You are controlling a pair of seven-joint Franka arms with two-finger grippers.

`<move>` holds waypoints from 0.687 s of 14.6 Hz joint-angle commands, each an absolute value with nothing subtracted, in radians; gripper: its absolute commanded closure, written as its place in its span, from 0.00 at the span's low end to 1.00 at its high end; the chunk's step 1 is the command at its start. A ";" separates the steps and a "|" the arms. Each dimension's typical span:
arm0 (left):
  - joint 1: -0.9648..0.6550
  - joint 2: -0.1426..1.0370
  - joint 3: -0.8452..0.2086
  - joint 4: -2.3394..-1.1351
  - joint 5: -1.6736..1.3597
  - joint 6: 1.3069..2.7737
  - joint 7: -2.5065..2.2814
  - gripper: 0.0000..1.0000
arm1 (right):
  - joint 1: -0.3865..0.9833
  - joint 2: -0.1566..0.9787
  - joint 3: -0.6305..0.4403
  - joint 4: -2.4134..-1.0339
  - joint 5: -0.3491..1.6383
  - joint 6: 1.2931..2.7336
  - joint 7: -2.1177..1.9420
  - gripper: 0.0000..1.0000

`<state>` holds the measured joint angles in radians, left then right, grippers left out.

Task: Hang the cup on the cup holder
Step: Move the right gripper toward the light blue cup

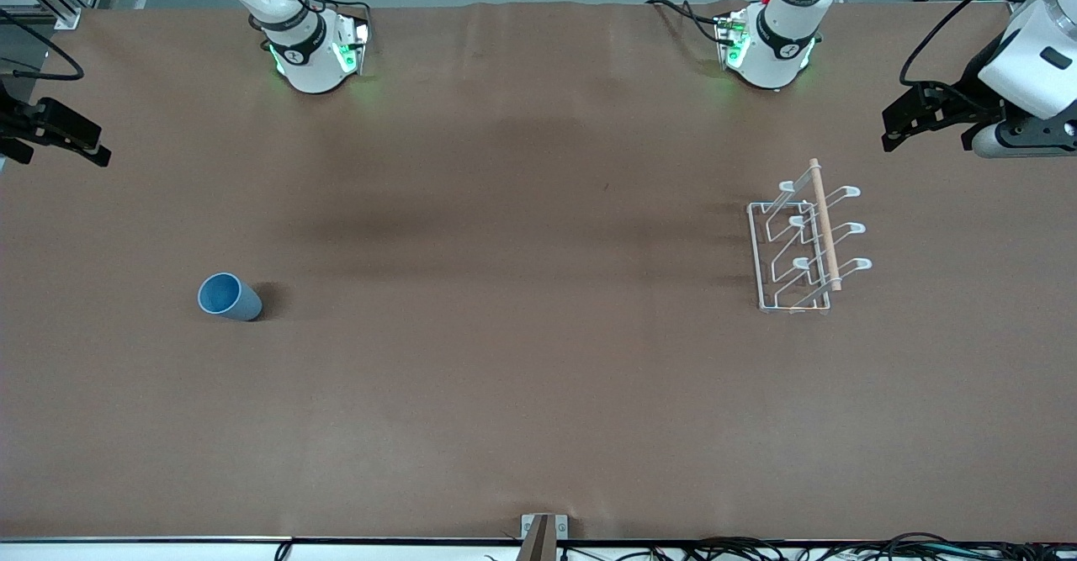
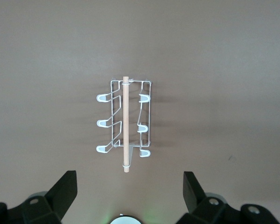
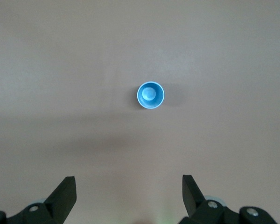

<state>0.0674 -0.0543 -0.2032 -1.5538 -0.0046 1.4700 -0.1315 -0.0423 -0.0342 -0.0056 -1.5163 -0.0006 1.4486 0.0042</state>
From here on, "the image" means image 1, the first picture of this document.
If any blue plastic cup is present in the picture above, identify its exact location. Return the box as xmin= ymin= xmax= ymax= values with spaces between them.
xmin=198 ymin=273 xmax=263 ymax=322

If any left arm base connector plate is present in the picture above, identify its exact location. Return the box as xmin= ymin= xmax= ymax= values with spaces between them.
xmin=714 ymin=10 xmax=752 ymax=71

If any right arm base connector plate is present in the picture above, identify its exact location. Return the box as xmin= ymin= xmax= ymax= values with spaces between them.
xmin=335 ymin=16 xmax=374 ymax=77

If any brown table cloth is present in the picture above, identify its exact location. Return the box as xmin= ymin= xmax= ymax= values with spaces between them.
xmin=0 ymin=0 xmax=1077 ymax=543

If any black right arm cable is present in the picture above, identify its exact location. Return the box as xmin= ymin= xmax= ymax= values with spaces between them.
xmin=0 ymin=8 xmax=86 ymax=83

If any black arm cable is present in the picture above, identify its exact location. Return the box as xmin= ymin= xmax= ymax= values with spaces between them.
xmin=0 ymin=8 xmax=86 ymax=83
xmin=898 ymin=0 xmax=1046 ymax=91

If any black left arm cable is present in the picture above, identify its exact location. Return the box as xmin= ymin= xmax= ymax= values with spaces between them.
xmin=898 ymin=0 xmax=1046 ymax=91

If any white wire cup rack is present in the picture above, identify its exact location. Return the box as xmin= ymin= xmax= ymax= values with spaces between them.
xmin=747 ymin=158 xmax=873 ymax=315

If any black left base cable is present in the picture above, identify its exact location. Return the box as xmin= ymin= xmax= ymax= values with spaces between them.
xmin=645 ymin=0 xmax=726 ymax=45

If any black base cable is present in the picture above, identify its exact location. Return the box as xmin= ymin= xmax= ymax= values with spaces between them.
xmin=299 ymin=0 xmax=374 ymax=29
xmin=645 ymin=0 xmax=726 ymax=45

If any black right base cable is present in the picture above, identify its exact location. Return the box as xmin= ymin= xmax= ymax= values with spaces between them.
xmin=299 ymin=0 xmax=374 ymax=29

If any black cable bundle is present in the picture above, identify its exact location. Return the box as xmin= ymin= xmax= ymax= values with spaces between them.
xmin=557 ymin=532 xmax=1077 ymax=561

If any metal bracket with brown post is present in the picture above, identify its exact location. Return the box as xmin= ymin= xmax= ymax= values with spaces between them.
xmin=517 ymin=513 xmax=570 ymax=561

